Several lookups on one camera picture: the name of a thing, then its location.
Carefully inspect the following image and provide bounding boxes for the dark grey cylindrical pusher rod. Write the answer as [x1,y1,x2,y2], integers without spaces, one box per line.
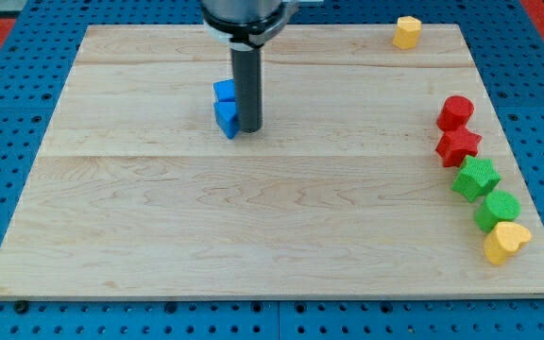
[230,49,263,133]

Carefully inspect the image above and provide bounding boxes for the light wooden board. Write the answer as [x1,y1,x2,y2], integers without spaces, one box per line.
[0,25,544,301]

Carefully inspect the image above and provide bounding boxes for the blue cube block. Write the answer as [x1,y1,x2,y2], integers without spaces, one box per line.
[212,79,236,102]

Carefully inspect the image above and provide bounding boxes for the red star block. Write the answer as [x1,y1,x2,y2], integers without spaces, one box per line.
[435,126,482,167]

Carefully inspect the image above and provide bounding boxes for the green star block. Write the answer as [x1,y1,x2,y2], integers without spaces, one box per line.
[450,156,502,202]

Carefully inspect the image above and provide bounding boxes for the blue triangle block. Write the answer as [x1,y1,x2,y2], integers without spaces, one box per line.
[213,102,240,140]

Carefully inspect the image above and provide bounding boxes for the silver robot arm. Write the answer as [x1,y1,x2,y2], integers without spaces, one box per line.
[200,0,306,133]

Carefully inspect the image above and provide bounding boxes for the yellow heart block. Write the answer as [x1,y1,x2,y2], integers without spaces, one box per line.
[483,221,533,265]

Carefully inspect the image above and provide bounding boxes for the green cylinder block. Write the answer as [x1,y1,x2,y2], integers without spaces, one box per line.
[473,191,520,233]

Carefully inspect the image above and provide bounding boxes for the red cylinder block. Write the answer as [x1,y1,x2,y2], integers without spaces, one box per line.
[436,95,474,131]

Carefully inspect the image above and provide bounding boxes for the yellow hexagon block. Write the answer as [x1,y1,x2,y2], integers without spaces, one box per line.
[392,16,422,50]

